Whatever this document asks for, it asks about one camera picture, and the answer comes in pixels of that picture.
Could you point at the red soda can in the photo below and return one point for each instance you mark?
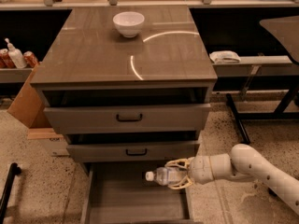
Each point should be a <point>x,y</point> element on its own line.
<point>5,60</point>
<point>30,58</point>

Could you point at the clear plastic water bottle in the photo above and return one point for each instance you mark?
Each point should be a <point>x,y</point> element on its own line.
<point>166,176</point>

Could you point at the black stand foot left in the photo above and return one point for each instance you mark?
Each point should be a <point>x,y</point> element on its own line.
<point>14,170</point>

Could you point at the grey top drawer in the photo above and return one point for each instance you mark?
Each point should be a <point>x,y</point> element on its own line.
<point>127,119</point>

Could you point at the red soda can left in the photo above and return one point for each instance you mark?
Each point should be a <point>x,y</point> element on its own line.
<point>5,60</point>

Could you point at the grey right shelf rail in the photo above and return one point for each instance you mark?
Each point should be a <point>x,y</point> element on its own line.
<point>261,66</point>

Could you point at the white cardboard box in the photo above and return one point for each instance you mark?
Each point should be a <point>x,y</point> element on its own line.
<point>54,143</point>

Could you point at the black table leg frame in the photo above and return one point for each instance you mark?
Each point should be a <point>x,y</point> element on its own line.
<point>278,113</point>

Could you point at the white pump dispenser bottle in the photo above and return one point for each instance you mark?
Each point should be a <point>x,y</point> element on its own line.
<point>15,55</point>

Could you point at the folded white cloth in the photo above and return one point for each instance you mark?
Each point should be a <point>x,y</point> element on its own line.
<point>225,56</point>

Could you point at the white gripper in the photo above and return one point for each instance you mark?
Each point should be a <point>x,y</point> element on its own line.
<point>200,170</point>

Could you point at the grey open bottom drawer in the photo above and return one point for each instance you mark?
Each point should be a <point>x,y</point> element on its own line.
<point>118,193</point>

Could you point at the grey side table top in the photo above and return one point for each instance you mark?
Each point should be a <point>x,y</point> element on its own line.
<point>286,31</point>

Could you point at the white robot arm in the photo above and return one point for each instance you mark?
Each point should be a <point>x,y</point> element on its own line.
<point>242,164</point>

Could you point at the white ceramic bowl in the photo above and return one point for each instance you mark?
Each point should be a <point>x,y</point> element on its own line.
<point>129,23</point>

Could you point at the grey middle drawer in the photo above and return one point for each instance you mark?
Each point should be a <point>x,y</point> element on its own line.
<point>148,151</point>

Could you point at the grey drawer cabinet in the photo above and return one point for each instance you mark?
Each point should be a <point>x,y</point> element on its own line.
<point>91,64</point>

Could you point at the grey left shelf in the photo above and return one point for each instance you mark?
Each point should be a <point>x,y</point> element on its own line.
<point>14,75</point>

